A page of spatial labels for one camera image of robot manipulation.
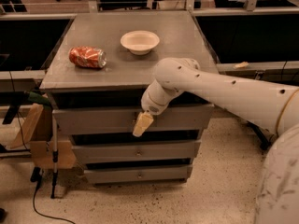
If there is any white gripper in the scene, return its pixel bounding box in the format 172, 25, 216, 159
133, 80, 182, 137

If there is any grey top drawer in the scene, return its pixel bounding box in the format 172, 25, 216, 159
53, 104, 214, 135

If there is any grey drawer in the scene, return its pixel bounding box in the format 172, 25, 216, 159
53, 104, 214, 135
72, 140, 201, 164
84, 165, 192, 184

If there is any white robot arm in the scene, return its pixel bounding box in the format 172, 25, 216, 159
133, 58, 299, 224

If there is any grey middle drawer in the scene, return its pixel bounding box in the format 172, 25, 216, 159
72, 140, 201, 164

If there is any grey bottom drawer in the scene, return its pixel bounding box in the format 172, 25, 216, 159
84, 165, 192, 184

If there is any grey drawer cabinet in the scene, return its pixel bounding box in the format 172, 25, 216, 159
40, 11, 217, 171

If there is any white paper bowl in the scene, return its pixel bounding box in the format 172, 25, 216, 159
121, 31, 160, 55

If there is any crushed orange soda can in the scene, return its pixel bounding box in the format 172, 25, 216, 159
68, 46, 107, 69

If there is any cardboard box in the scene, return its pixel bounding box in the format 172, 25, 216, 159
10, 104, 76, 169

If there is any small cream scrap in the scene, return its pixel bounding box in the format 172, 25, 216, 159
234, 62, 249, 69

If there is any black stand base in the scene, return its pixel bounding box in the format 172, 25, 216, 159
249, 123, 271, 150

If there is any black floor cable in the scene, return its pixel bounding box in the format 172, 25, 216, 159
32, 177, 77, 224

